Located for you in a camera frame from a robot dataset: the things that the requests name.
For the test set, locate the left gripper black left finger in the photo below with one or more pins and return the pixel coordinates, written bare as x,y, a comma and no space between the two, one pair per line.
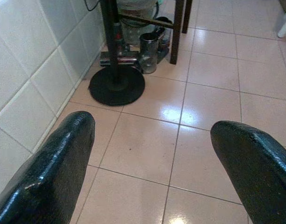
52,168

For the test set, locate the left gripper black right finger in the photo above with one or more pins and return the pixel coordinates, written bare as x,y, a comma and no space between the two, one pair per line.
255,168

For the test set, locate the black fan stand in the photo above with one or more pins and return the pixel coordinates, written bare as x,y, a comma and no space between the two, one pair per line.
115,91

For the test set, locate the vacuum cleaner head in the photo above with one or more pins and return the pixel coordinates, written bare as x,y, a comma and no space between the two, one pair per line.
126,59

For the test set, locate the white furniture leg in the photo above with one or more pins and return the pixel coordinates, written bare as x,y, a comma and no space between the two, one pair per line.
285,25

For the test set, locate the clear glass jar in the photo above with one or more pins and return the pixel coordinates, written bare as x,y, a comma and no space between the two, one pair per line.
148,56

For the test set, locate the translucent plastic bucket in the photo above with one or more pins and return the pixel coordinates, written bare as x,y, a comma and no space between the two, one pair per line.
136,32

